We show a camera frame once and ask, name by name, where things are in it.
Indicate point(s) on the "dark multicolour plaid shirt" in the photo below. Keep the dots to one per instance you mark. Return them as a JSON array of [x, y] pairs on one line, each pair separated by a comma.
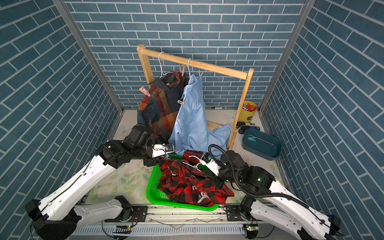
[[158, 112]]

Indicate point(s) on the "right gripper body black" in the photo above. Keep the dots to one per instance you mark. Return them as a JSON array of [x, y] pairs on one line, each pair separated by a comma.
[[225, 176]]

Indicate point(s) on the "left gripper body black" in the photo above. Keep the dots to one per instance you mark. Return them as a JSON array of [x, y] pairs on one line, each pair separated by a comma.
[[150, 160]]

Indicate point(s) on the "blue black stapler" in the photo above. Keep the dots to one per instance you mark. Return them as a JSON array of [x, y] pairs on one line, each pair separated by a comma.
[[244, 128]]

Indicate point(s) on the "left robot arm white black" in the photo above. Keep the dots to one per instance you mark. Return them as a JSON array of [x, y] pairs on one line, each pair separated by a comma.
[[58, 215]]

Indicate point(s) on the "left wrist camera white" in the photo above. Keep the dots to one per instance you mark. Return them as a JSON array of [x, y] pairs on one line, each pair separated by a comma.
[[161, 150]]

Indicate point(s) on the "pink clothespin on sleeve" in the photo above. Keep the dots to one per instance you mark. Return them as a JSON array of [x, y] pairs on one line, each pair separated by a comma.
[[145, 91]]

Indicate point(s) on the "light blue shirt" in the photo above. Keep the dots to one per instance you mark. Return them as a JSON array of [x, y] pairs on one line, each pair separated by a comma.
[[191, 132]]

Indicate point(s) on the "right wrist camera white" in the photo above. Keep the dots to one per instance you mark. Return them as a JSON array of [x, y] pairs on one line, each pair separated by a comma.
[[211, 164]]

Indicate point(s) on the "green plastic basket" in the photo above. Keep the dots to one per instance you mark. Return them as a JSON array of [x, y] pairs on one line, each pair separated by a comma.
[[157, 197]]

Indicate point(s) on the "red black plaid shirt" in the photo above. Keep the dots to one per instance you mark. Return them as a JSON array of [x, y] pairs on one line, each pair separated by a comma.
[[185, 184]]

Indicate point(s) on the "yellow pen cup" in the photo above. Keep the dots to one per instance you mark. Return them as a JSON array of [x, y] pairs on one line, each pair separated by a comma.
[[247, 112]]

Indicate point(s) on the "wooden clothes rack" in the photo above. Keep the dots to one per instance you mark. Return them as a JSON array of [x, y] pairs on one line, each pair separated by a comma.
[[144, 55]]

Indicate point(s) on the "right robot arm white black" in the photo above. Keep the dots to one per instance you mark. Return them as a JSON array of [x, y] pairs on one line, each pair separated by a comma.
[[266, 199]]

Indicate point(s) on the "pink clothespin at collar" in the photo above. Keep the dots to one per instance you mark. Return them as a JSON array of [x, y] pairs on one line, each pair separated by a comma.
[[182, 70]]

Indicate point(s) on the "teal storage box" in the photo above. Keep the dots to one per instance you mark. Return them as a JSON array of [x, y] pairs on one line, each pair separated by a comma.
[[261, 144]]

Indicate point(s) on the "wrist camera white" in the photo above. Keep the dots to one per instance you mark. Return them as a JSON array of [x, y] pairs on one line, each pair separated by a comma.
[[211, 164], [161, 150]]

